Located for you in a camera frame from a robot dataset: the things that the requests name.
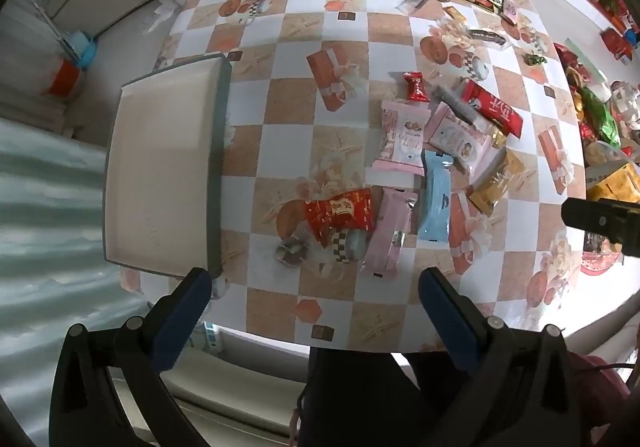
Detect person's right forearm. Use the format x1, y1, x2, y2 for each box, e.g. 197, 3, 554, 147
569, 296, 640, 364

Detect wide red snack packet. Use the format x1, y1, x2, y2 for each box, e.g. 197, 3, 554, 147
301, 188, 376, 249

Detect checkered printed tablecloth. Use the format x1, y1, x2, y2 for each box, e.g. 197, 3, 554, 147
120, 0, 626, 358

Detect yellow cardboard box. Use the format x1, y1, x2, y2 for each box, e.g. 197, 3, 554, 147
585, 162, 640, 205

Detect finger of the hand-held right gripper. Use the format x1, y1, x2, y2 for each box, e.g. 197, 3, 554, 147
561, 198, 640, 259

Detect orange white container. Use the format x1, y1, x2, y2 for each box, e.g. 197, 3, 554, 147
47, 59, 83, 100

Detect pink biscuit packet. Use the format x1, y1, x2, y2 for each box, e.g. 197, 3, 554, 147
371, 100, 432, 176
424, 102, 501, 168

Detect dark brown snack bar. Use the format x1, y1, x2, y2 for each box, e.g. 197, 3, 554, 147
467, 28, 508, 48

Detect gold snack packet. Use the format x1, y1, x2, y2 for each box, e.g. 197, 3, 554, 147
467, 149, 526, 216

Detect heap of snack bags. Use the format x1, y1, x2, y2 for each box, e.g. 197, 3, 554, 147
552, 42, 640, 208

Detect blue snack packet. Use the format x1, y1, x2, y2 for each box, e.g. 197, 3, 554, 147
416, 150, 454, 243

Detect blue mop bucket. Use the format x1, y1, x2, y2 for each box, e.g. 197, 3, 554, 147
60, 29, 101, 72

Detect grey stick snack packet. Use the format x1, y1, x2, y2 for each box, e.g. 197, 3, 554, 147
432, 86, 493, 132

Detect person's dark trousers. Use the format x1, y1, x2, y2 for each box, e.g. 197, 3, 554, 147
295, 346, 471, 447

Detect beige tray with green rim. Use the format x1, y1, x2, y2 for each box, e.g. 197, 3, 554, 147
102, 53, 233, 279

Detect brown wrapped candy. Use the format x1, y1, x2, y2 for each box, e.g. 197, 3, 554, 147
275, 237, 308, 269

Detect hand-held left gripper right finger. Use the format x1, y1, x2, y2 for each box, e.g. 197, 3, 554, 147
418, 268, 596, 447

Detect long red snack packet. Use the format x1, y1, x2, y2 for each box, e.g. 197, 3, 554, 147
460, 79, 524, 148

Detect long pink snack packet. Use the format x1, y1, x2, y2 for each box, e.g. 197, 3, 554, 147
359, 187, 418, 280

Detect pale ribbed sofa cover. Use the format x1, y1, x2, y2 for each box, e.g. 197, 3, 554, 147
0, 119, 151, 428

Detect green foil bag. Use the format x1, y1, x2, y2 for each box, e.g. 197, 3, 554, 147
580, 87, 623, 150

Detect small red candy packet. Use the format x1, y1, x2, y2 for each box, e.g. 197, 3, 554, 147
402, 71, 431, 102

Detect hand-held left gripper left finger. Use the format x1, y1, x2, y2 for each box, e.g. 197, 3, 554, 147
48, 268, 213, 447

